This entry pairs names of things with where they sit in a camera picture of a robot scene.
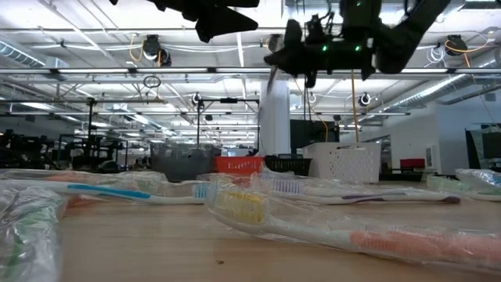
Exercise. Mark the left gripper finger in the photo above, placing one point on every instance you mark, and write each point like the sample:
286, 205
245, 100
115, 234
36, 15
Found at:
235, 3
223, 23

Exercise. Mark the purple white toothbrush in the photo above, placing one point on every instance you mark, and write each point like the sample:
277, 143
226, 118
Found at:
272, 80
372, 197

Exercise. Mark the blue white toothbrush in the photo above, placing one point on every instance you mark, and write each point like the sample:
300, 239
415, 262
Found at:
113, 192
491, 178

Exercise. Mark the white square pillar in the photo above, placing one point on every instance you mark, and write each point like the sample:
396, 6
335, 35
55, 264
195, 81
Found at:
280, 125

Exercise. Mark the black monitor panel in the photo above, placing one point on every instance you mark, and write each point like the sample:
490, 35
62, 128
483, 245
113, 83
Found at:
309, 135

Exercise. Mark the black plastic bin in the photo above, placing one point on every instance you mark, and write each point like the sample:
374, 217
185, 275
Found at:
289, 164

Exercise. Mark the orange plastic bin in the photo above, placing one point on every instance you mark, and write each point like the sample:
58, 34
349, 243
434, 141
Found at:
238, 164

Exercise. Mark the white perforated basket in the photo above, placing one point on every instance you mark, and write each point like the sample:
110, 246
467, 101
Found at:
344, 162

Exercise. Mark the long ceiling light strip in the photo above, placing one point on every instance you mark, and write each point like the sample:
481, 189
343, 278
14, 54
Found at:
94, 71

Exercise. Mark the red box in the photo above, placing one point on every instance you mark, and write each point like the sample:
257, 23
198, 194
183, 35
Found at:
412, 163

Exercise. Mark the grey plastic bin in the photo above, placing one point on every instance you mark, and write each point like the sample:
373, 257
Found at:
180, 164

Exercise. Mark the black background robot stations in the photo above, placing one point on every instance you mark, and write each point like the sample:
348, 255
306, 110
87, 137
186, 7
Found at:
94, 152

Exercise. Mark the dark glass cabinet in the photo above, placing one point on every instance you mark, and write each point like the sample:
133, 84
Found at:
489, 150

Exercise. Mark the black background rig frame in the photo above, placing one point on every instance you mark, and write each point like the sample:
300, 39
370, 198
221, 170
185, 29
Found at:
229, 100

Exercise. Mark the silver ventilation duct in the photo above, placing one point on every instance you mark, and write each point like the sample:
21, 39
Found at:
23, 56
442, 88

